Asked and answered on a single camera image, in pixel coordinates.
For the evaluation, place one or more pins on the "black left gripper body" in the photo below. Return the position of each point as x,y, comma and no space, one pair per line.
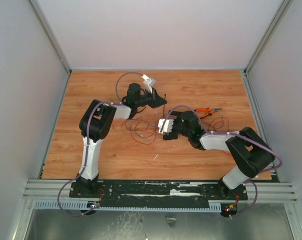
148,99

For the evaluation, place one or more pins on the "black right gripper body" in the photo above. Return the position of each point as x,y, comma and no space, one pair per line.
173,132

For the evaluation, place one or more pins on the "black zip tie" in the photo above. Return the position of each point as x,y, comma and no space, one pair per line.
164,106

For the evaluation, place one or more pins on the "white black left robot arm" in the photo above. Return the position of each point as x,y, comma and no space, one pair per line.
97,121

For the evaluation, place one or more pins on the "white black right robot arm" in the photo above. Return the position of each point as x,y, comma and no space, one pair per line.
250,153

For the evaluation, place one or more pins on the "orange black needle-nose pliers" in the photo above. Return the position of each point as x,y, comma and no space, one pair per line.
206,112

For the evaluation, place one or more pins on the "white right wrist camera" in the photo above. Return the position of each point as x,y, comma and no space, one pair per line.
165,126

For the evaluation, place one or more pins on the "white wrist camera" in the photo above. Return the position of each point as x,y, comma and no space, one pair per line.
148,83
165,126

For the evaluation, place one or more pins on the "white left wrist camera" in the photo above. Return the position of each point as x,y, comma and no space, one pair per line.
148,83

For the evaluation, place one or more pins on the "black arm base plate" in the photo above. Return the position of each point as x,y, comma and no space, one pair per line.
156,194

